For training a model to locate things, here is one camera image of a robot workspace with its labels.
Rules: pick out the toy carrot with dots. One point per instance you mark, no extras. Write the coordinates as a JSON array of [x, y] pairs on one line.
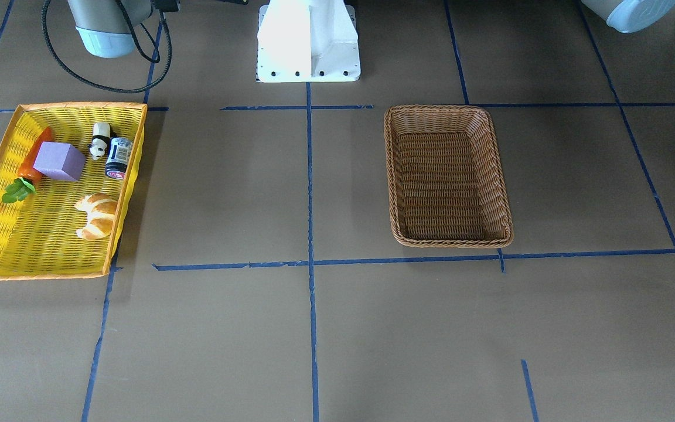
[[27, 176]]

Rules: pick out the brown wicker basket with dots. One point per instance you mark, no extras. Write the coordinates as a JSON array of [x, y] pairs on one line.
[[445, 178]]

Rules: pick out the toy panda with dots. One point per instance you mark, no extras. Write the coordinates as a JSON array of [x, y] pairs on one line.
[[100, 140]]

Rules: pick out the toy croissant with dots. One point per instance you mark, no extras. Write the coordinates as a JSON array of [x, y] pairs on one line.
[[100, 210]]

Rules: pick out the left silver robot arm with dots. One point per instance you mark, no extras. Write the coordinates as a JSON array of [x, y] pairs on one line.
[[630, 16]]

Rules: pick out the yellow plastic basket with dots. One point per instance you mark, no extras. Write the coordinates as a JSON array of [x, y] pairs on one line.
[[38, 239]]

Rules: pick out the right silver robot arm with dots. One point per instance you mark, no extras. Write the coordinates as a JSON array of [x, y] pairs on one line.
[[107, 28]]

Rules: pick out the purple foam cube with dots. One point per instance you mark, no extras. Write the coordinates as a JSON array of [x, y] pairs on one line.
[[60, 161]]

